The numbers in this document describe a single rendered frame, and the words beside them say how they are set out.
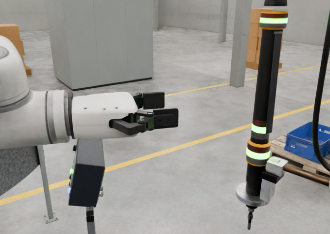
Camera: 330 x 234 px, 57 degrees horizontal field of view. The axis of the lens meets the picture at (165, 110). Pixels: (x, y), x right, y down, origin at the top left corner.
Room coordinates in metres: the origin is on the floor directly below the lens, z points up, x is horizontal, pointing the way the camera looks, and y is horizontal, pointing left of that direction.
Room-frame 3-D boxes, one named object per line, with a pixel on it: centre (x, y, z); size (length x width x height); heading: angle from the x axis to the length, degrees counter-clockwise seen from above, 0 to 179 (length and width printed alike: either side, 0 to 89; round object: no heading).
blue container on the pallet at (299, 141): (3.26, -1.76, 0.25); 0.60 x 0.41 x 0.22; 130
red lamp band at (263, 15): (0.53, -0.18, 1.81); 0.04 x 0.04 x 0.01
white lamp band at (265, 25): (0.53, -0.18, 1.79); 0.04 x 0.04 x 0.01
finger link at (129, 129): (0.42, 0.06, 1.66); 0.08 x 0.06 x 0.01; 17
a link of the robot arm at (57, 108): (0.45, 0.16, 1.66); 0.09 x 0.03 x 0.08; 13
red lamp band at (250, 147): (0.53, -0.18, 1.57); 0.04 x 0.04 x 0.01
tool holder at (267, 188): (0.52, -0.19, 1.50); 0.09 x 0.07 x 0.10; 48
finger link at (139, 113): (0.44, 0.05, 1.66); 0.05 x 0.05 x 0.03; 17
